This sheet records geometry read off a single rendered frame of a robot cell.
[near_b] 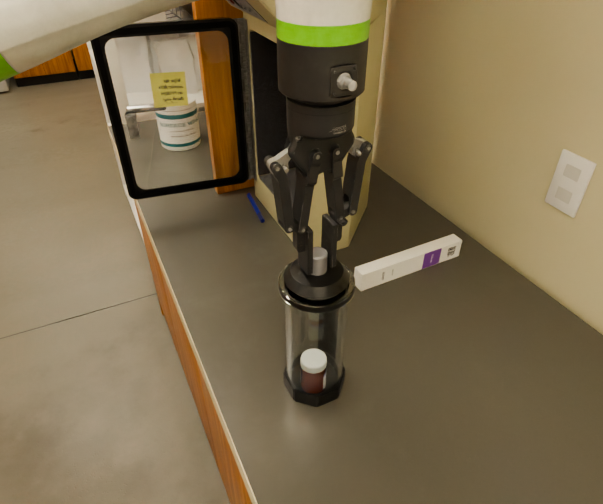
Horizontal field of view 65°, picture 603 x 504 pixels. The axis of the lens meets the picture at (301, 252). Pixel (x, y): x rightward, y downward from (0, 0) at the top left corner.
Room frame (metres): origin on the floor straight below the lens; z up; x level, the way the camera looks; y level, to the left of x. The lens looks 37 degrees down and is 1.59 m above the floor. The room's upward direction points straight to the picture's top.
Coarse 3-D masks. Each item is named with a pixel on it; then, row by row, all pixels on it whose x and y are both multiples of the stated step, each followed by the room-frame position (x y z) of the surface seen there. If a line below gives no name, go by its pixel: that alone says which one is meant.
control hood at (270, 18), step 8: (248, 0) 0.89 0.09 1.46; (256, 0) 0.83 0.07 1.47; (264, 0) 0.81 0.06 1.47; (272, 0) 0.82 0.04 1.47; (256, 8) 0.89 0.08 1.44; (264, 8) 0.83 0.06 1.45; (272, 8) 0.82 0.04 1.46; (264, 16) 0.89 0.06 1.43; (272, 16) 0.83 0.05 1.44; (272, 24) 0.90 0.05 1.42
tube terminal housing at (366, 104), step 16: (384, 0) 1.05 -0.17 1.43; (384, 16) 1.07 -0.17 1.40; (272, 32) 0.99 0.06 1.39; (368, 48) 0.94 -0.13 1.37; (368, 64) 0.95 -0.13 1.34; (368, 80) 0.96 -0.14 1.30; (368, 96) 0.98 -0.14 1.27; (368, 112) 0.99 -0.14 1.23; (368, 128) 1.00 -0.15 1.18; (256, 160) 1.11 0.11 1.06; (368, 160) 1.04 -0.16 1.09; (320, 176) 0.86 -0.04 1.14; (368, 176) 1.06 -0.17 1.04; (256, 192) 1.12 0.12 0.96; (320, 192) 0.86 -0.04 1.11; (368, 192) 1.08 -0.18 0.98; (272, 208) 1.02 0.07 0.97; (320, 208) 0.86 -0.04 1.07; (320, 224) 0.86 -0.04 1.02; (352, 224) 0.92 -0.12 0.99; (320, 240) 0.86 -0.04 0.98
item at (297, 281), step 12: (324, 252) 0.51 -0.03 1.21; (324, 264) 0.50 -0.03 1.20; (336, 264) 0.52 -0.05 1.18; (288, 276) 0.50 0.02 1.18; (300, 276) 0.49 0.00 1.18; (312, 276) 0.49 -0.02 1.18; (324, 276) 0.49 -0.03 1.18; (336, 276) 0.49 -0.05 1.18; (348, 276) 0.51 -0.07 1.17; (300, 288) 0.48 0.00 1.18; (312, 288) 0.47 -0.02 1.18; (324, 288) 0.47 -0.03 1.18; (336, 288) 0.48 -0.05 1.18
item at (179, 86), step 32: (192, 32) 1.08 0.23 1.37; (128, 64) 1.04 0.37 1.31; (160, 64) 1.06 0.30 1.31; (192, 64) 1.08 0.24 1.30; (224, 64) 1.10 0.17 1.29; (128, 96) 1.04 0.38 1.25; (160, 96) 1.06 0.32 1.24; (192, 96) 1.08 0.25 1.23; (224, 96) 1.10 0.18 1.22; (160, 128) 1.05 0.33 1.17; (192, 128) 1.08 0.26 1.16; (224, 128) 1.10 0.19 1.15; (160, 160) 1.05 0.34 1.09; (192, 160) 1.07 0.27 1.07; (224, 160) 1.10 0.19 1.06
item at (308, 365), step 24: (288, 264) 0.54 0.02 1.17; (288, 288) 0.49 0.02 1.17; (288, 312) 0.49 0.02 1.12; (312, 312) 0.45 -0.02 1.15; (336, 312) 0.47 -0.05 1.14; (288, 336) 0.49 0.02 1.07; (312, 336) 0.46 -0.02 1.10; (336, 336) 0.47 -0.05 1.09; (288, 360) 0.49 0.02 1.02; (312, 360) 0.46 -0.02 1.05; (336, 360) 0.47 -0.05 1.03; (312, 384) 0.46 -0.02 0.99; (336, 384) 0.48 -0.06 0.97
